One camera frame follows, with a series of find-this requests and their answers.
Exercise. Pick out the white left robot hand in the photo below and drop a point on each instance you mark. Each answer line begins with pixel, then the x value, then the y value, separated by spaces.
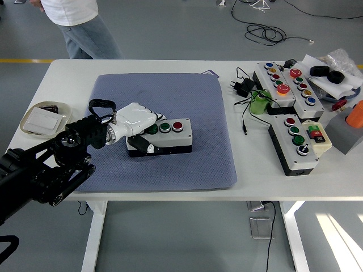
pixel 136 119

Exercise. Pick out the grey four-control button box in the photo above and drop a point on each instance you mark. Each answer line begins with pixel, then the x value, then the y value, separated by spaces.
pixel 181 139

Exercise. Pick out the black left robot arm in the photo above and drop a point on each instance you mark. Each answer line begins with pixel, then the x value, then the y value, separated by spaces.
pixel 37 170

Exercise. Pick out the five-button box orange-ringed stop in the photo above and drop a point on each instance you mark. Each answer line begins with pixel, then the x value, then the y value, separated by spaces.
pixel 268 80

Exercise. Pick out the five-button box red stop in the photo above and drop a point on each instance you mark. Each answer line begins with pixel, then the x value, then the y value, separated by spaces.
pixel 295 88

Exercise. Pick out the grey-blue textured mat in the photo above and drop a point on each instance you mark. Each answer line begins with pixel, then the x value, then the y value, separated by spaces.
pixel 184 99

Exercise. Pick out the cream oval tray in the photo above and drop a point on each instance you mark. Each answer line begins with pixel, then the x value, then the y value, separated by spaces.
pixel 66 112

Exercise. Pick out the small dark brown object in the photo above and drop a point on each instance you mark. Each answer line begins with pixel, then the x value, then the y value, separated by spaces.
pixel 51 109

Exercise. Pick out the white card with blue edge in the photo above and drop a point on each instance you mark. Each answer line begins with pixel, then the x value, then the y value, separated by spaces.
pixel 211 72

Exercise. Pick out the person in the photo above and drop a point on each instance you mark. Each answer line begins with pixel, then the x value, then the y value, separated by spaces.
pixel 85 34

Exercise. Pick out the black power adapter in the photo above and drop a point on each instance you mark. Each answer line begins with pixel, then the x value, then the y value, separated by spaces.
pixel 244 88

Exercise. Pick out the white table leg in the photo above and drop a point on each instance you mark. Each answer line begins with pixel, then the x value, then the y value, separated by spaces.
pixel 95 241
pixel 295 235

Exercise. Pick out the silver floor socket plate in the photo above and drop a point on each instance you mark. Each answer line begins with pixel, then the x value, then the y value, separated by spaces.
pixel 259 228
pixel 255 206

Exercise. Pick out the four-control box with selector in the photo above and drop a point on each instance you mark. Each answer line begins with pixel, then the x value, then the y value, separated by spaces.
pixel 286 141

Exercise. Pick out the small black box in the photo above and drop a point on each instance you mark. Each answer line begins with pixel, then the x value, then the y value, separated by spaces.
pixel 290 63

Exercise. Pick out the cream box green red buttons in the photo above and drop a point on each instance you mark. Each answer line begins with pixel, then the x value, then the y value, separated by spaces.
pixel 326 145

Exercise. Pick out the red knob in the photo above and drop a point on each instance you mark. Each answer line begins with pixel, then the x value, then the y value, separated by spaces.
pixel 339 105

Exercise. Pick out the grey block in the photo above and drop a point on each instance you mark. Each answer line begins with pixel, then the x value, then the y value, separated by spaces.
pixel 340 133

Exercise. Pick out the white foam sheet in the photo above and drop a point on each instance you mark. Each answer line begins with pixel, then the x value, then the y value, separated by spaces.
pixel 340 88

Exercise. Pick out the clear bubble wrap bag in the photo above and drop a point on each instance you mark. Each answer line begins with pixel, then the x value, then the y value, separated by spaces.
pixel 340 58

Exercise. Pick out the blue-grey round plate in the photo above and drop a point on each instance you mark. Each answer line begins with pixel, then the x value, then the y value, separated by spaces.
pixel 354 95

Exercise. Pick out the orange cylinder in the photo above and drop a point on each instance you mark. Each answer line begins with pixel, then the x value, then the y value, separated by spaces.
pixel 356 116

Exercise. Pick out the white wall switch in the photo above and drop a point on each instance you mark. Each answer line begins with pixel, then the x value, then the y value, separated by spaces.
pixel 42 120

